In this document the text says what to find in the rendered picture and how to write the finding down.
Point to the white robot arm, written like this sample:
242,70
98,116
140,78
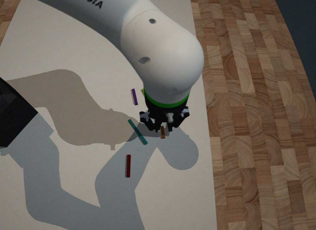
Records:
167,57

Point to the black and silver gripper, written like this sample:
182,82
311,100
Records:
177,120

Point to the turquoise rod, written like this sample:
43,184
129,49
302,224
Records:
137,131

